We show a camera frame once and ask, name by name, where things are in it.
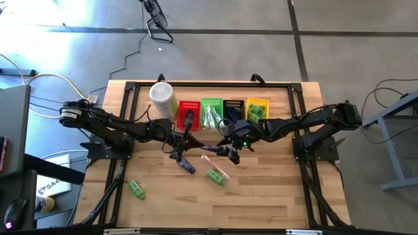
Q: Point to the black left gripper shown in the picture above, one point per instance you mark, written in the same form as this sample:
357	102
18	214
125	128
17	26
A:
179	142

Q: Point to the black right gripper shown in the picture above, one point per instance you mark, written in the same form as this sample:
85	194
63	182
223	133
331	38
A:
245	132

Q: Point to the dark blue shave tube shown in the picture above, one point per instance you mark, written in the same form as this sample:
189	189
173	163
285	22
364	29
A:
172	156
187	166
189	115

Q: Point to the red toothbrush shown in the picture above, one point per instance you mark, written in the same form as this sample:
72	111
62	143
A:
215	167

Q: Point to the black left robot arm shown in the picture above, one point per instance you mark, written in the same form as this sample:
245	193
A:
114	125

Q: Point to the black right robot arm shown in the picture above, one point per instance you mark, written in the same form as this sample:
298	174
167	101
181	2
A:
294	124

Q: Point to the red plastic basket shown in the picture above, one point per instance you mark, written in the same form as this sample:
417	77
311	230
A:
182	112

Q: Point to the black plastic basket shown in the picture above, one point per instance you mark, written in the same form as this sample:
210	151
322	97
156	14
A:
233	102

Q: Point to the green plastic basket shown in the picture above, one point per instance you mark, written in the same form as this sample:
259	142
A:
205	102

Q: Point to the yellow plastic basket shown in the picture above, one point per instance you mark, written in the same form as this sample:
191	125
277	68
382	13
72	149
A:
266	104

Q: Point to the white green wipes canister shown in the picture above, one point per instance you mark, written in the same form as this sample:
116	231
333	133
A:
161	96

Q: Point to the power strip with yellow plug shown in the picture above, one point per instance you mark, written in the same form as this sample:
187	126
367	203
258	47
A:
93	98

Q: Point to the black floor fan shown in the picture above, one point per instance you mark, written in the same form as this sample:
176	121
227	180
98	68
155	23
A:
157	14

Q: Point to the white printed box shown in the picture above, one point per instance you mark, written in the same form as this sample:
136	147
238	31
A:
54	187

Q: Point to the black desk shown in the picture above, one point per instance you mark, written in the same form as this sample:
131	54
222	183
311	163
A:
49	168

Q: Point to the yellow white cup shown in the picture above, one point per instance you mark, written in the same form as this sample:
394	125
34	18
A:
47	205

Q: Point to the grey metal table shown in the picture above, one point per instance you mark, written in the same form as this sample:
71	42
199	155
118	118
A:
401	184

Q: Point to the grey computer case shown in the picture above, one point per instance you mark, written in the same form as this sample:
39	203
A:
14	130

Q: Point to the grey floor power strip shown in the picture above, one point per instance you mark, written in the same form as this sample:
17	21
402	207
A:
19	72

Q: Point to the black computer mouse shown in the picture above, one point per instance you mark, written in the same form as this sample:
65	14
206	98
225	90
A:
14	213

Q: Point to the black aluminium table frame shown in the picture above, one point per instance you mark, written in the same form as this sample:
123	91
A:
212	84

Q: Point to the silver aluminium bracket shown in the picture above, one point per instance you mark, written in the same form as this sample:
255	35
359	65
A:
122	231
303	232

